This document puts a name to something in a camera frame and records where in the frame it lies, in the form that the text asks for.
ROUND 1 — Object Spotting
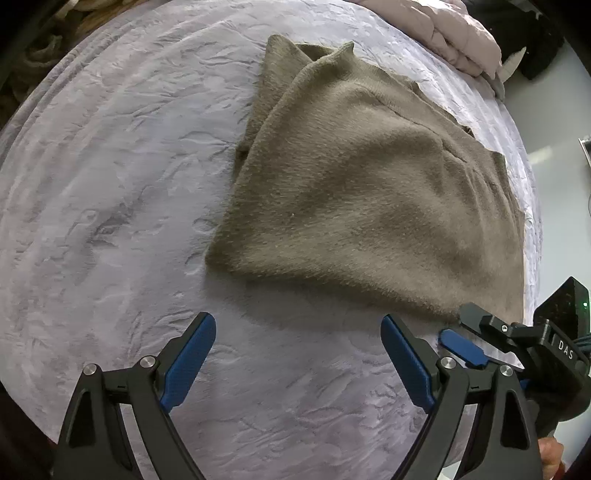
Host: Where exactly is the yellow striped garment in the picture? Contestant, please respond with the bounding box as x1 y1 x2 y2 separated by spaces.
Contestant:
14 0 109 75

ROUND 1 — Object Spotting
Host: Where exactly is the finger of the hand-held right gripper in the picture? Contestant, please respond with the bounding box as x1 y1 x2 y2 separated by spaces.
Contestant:
438 328 489 371
458 302 525 350

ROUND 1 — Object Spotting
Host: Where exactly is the dark hanging coat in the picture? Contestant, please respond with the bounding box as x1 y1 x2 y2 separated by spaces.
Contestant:
466 0 566 81

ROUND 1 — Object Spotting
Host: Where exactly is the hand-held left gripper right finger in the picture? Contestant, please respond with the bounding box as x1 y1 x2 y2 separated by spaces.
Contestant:
380 314 542 480

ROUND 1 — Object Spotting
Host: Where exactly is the lavender quilted bed cover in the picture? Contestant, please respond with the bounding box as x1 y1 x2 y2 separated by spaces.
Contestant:
0 0 544 480

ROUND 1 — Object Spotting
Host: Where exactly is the pink puffer jacket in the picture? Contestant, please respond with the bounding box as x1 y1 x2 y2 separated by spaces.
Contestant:
362 0 508 100

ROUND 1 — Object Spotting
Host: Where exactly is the person's right hand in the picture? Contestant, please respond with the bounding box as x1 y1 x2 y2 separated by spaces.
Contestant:
537 436 568 480

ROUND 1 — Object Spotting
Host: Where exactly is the olive brown knit sweater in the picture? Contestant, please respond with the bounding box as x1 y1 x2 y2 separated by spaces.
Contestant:
204 34 526 324

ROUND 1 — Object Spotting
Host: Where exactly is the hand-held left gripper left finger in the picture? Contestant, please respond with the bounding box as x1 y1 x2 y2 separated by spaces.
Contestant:
53 312 218 480

